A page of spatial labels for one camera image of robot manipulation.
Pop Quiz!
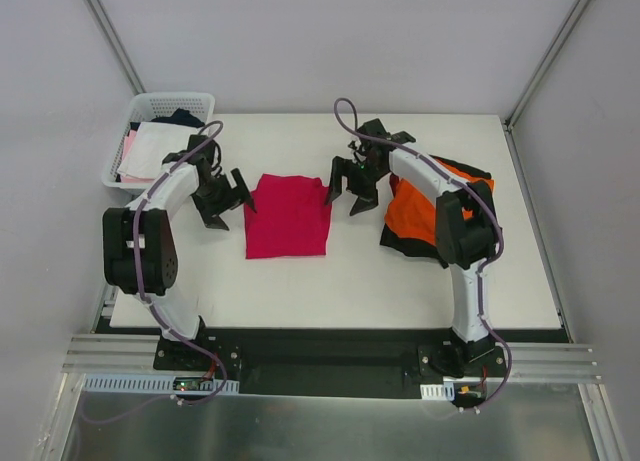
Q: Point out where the right aluminium frame post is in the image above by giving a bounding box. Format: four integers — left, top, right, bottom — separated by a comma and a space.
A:
503, 0, 593, 132

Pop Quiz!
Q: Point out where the aluminium frame post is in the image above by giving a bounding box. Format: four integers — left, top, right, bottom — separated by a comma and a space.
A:
83, 0, 146, 95
503, 0, 593, 132

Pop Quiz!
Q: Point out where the white cloth in basket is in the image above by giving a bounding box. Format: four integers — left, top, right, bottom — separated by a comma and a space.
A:
128, 122, 198, 182

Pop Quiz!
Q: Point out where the right white cable duct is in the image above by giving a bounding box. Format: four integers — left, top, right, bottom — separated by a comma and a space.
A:
420, 382, 455, 402

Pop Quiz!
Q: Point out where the pink cloth in basket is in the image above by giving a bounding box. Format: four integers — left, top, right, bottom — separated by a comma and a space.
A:
117, 130, 151, 183

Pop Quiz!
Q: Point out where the magenta t shirt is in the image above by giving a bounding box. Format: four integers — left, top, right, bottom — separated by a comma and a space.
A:
244, 174, 332, 259

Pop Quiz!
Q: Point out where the black t shirt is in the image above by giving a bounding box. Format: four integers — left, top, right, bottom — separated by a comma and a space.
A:
378, 155, 494, 270

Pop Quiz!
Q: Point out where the dark navy cloth in basket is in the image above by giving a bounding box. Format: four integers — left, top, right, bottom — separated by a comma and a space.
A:
152, 108, 205, 129

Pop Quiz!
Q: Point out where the aluminium front rail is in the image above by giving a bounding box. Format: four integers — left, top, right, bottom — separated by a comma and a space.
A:
62, 334, 604, 384

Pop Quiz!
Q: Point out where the left aluminium frame post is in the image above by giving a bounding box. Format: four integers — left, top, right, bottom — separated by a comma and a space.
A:
83, 0, 146, 95

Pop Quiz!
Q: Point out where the left white cable duct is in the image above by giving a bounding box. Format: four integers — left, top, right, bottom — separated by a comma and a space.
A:
84, 374, 240, 396

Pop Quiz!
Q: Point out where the white cable duct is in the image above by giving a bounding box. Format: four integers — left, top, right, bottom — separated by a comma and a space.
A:
84, 374, 240, 396
420, 382, 455, 402

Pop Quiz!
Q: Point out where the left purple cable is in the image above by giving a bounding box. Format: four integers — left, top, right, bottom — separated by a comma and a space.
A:
79, 120, 229, 425

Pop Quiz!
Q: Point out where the orange t shirt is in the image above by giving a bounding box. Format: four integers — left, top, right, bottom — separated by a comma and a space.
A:
384, 156, 494, 247

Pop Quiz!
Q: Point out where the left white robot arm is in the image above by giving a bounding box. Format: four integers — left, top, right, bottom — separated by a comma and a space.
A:
102, 133, 256, 370

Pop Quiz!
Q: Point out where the white plastic basket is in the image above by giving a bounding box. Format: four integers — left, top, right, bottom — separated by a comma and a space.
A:
101, 91, 215, 195

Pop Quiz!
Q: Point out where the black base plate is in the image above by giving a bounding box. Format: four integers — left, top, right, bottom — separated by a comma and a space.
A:
94, 320, 571, 400

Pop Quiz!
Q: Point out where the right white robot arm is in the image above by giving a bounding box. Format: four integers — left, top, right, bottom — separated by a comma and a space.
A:
325, 119, 504, 378

